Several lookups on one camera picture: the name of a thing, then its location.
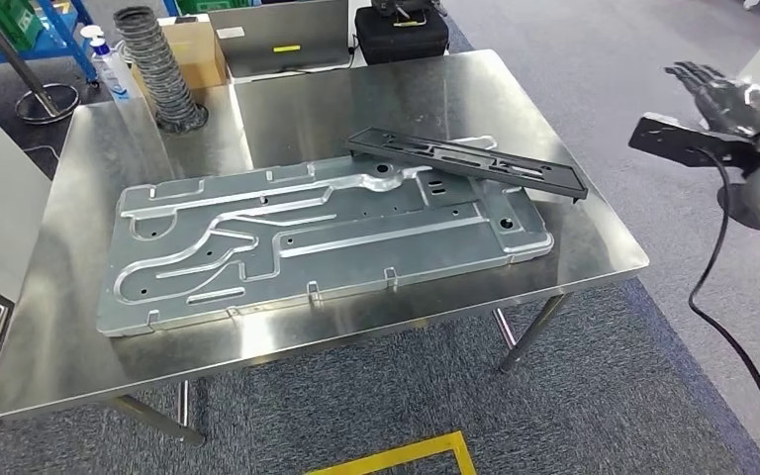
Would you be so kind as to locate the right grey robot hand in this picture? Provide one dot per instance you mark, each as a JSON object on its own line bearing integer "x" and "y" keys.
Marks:
{"x": 727, "y": 105}

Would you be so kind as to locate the black plastic frame part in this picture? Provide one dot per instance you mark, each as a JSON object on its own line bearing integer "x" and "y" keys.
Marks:
{"x": 554, "y": 178}

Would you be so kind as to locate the black disc-base stanchion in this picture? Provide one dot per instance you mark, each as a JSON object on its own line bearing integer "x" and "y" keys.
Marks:
{"x": 744, "y": 213}

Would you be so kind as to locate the black carry case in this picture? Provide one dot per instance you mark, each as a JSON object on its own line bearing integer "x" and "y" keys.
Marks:
{"x": 399, "y": 42}

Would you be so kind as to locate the black tool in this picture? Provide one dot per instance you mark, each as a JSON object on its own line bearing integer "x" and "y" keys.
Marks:
{"x": 406, "y": 8}

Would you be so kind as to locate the stamped sheet metal plate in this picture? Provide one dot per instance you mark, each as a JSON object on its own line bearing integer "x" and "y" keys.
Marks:
{"x": 354, "y": 249}

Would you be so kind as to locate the green plastic bin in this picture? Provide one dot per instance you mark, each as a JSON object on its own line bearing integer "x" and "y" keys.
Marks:
{"x": 209, "y": 5}
{"x": 19, "y": 16}

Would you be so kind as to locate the cardboard box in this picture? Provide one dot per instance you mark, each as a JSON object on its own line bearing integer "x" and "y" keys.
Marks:
{"x": 199, "y": 56}

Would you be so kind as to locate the clear pump bottle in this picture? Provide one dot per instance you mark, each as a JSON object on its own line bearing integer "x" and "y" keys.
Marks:
{"x": 110, "y": 72}

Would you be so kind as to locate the blue storage rack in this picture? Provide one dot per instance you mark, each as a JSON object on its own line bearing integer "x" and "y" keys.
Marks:
{"x": 49, "y": 38}

